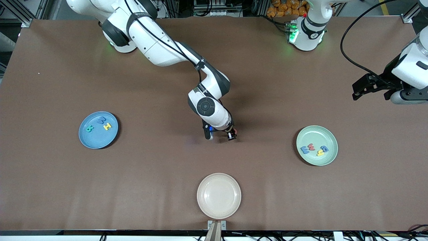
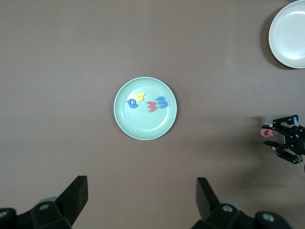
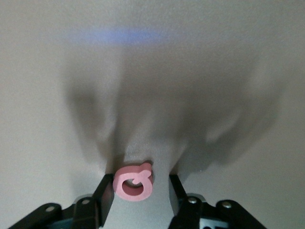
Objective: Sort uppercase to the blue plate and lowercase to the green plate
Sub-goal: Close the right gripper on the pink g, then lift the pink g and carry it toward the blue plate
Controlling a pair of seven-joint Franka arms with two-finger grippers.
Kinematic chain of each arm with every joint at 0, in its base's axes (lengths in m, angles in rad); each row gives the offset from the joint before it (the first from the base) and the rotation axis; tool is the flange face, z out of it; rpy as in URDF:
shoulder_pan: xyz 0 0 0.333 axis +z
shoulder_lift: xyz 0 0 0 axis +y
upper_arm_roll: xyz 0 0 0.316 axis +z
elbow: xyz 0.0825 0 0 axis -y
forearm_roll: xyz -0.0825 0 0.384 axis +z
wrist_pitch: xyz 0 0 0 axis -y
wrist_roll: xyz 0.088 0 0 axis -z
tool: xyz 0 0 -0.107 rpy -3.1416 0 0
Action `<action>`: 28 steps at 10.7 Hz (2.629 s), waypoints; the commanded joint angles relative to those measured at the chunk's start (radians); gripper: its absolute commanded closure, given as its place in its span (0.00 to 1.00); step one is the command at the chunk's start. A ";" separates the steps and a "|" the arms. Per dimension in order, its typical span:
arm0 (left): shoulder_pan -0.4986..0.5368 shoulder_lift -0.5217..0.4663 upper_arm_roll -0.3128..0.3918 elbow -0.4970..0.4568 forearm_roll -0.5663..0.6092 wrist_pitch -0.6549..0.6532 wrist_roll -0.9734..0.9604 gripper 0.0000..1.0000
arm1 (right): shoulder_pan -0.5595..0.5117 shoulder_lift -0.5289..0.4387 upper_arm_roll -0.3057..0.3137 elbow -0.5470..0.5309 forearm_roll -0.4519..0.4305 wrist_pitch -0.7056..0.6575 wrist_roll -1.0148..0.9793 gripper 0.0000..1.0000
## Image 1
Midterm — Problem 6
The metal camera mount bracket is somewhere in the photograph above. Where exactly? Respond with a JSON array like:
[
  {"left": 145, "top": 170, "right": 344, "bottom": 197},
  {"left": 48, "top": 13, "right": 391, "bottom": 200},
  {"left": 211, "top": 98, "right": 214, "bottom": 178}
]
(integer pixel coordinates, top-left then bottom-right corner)
[{"left": 205, "top": 220, "right": 227, "bottom": 241}]

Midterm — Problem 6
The blue round plate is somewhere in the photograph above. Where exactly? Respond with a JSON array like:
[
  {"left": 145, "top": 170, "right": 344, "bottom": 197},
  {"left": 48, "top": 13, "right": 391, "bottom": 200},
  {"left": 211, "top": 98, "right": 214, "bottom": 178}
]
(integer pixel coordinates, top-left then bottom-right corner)
[{"left": 79, "top": 111, "right": 118, "bottom": 149}]

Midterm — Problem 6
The aluminium frame profile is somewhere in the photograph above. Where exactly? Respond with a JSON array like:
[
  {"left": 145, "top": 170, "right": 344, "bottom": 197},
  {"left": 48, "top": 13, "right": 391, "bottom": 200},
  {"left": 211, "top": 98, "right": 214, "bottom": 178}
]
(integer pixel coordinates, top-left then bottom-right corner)
[
  {"left": 0, "top": 0, "right": 50, "bottom": 28},
  {"left": 401, "top": 0, "right": 428, "bottom": 24}
]

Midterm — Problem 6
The beige round plate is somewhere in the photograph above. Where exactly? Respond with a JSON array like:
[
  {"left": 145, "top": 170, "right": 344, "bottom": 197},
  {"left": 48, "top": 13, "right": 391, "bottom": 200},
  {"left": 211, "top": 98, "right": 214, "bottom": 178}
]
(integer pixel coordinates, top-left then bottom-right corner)
[{"left": 197, "top": 173, "right": 242, "bottom": 220}]

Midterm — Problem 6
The brown table cover sheet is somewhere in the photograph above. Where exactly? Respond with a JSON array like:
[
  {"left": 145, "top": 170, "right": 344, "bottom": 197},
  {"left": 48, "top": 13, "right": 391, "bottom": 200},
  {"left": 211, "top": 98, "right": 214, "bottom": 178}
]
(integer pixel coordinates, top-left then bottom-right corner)
[{"left": 0, "top": 16, "right": 428, "bottom": 232}]

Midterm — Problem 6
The bag of orange fruits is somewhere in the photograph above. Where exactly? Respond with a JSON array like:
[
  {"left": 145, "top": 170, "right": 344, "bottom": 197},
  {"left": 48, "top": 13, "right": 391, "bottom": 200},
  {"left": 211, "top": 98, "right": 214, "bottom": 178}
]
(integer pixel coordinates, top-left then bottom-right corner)
[{"left": 266, "top": 0, "right": 310, "bottom": 18}]

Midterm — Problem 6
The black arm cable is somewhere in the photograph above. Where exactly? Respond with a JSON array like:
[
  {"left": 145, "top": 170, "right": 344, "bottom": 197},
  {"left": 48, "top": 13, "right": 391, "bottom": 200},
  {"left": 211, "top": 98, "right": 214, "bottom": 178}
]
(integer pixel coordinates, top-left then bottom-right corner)
[
  {"left": 340, "top": 0, "right": 398, "bottom": 84},
  {"left": 124, "top": 0, "right": 234, "bottom": 129}
]

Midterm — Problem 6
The white device behind table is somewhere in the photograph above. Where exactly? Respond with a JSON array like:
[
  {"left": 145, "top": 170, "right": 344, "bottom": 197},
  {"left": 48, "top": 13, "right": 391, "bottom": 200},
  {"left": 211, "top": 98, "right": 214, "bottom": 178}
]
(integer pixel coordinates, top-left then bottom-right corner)
[{"left": 193, "top": 0, "right": 244, "bottom": 18}]

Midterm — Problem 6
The green round plate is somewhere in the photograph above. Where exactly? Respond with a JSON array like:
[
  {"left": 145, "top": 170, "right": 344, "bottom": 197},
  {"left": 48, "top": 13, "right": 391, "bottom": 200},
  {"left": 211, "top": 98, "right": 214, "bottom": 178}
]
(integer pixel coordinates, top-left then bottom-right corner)
[{"left": 296, "top": 125, "right": 338, "bottom": 166}]

